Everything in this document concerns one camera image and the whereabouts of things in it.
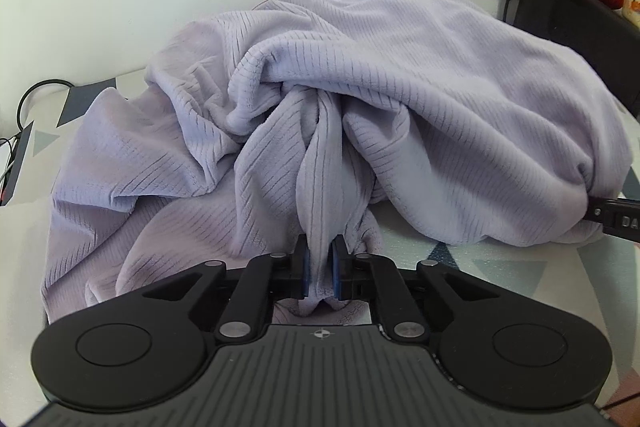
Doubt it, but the lavender ribbed fleece garment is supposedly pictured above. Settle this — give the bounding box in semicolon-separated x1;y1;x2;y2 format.
42;0;632;323

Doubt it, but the black bedside furniture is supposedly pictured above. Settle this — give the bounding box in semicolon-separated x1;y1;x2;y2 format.
549;0;640;117

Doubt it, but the black power cable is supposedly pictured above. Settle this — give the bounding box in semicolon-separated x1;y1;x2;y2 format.
16;78;76;136

